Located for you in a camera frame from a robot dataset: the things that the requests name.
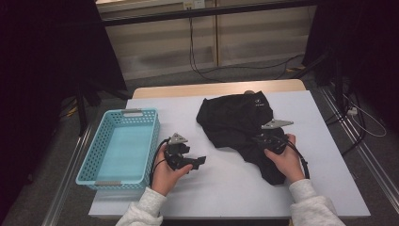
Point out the yellow floor tape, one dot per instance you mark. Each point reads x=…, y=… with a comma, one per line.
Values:
x=72, y=111
x=296, y=68

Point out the black shorts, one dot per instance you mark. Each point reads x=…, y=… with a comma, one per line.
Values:
x=232, y=119

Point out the black stand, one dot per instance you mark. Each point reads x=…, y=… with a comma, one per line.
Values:
x=338, y=81
x=82, y=113

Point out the metal floor rail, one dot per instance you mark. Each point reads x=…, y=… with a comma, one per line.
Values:
x=64, y=185
x=376, y=169

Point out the beige wooden shelf unit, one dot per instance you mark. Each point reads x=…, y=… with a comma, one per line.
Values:
x=257, y=34

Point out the white plug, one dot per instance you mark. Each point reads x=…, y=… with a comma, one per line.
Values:
x=352, y=110

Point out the black curtain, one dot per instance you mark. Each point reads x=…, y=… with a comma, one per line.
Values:
x=370, y=47
x=37, y=62

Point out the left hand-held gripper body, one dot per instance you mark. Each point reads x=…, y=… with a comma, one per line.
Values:
x=174, y=155

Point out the grey table grommet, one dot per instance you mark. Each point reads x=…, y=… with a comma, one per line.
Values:
x=248, y=91

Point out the person's left hand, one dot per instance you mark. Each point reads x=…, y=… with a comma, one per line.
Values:
x=163, y=179

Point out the black horizontal bar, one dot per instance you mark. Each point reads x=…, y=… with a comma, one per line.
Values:
x=204, y=12

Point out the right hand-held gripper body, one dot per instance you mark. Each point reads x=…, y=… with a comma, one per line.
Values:
x=274, y=141

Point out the light blue plastic basket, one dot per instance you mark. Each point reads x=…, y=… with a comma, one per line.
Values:
x=125, y=150

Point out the person's right hand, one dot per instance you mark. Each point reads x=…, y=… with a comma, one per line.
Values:
x=287, y=163

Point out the white wall socket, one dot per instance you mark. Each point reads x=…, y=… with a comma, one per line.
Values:
x=194, y=4

